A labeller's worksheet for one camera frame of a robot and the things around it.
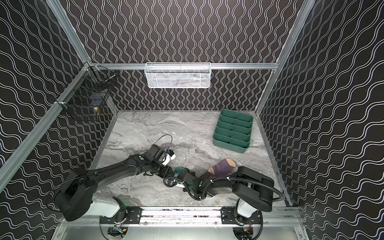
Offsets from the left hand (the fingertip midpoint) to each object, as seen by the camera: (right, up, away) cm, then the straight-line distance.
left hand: (176, 176), depth 81 cm
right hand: (+5, -1, +7) cm, 8 cm away
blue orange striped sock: (0, 0, +8) cm, 9 cm away
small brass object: (-45, +35, +2) cm, 58 cm away
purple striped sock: (+28, +2, +9) cm, 29 cm away
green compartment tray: (+36, +24, +19) cm, 48 cm away
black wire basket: (-56, +51, +12) cm, 77 cm away
